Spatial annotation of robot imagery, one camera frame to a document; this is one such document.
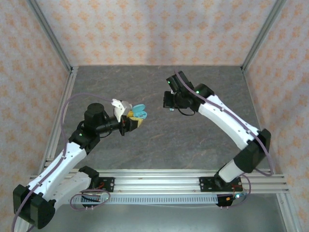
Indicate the blue earbud charging case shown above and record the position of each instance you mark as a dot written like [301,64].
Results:
[138,108]

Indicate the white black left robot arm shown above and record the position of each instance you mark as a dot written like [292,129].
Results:
[60,164]

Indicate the grey metal panel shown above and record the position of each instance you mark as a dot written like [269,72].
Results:
[157,217]

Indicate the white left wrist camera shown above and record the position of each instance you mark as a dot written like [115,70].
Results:
[119,112]

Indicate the wide aluminium table edge rail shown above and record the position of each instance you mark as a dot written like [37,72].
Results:
[70,84]

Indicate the wide aluminium mounting rail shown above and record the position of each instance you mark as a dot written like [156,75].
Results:
[157,181]

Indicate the thin aluminium table edge rail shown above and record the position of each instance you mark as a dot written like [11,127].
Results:
[251,96]

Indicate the aluminium frame post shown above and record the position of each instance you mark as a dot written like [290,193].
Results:
[52,36]
[262,36]

